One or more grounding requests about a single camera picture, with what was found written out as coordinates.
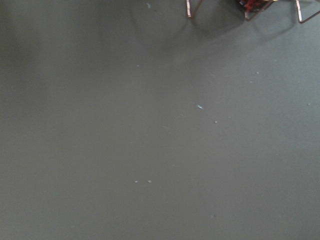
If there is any dark drink bottle lower left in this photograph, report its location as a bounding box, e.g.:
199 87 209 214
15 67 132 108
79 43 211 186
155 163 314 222
236 0 269 13

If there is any copper wire bottle rack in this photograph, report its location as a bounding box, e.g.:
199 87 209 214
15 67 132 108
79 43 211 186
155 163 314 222
185 0 320 24

